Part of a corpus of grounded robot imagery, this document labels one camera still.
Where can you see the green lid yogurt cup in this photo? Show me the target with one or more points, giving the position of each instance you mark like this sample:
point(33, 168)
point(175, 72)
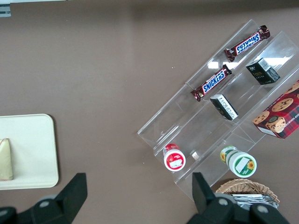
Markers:
point(240, 163)

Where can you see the oval tan wicker basket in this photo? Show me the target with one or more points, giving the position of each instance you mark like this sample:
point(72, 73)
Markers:
point(243, 185)

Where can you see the red lid yogurt cup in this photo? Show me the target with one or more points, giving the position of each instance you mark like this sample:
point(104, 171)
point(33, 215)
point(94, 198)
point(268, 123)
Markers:
point(174, 159)

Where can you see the red tartan cookie box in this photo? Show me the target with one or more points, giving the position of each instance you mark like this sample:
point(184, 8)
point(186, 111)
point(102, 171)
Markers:
point(280, 116)

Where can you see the cream plastic tray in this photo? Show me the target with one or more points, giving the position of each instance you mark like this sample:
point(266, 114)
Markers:
point(32, 151)

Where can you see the triangle sandwich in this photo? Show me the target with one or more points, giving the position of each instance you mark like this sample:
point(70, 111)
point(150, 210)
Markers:
point(5, 161)

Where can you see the Snickers chocolate bar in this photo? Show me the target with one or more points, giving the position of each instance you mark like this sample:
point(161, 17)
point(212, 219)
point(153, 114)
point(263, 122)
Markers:
point(247, 43)
point(212, 82)

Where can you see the small black carton box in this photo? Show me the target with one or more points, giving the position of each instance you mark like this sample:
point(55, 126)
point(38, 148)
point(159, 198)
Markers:
point(224, 107)
point(262, 72)

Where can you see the clear acrylic stepped display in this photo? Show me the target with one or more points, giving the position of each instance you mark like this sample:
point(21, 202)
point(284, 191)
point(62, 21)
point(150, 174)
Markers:
point(177, 121)

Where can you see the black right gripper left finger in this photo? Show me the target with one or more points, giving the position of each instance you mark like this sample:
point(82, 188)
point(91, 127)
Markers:
point(58, 205)

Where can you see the grey metal bracket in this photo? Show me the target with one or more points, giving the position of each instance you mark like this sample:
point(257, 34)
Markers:
point(4, 10)

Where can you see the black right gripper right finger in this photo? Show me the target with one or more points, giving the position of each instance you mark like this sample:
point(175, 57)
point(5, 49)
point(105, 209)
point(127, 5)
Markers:
point(222, 210)

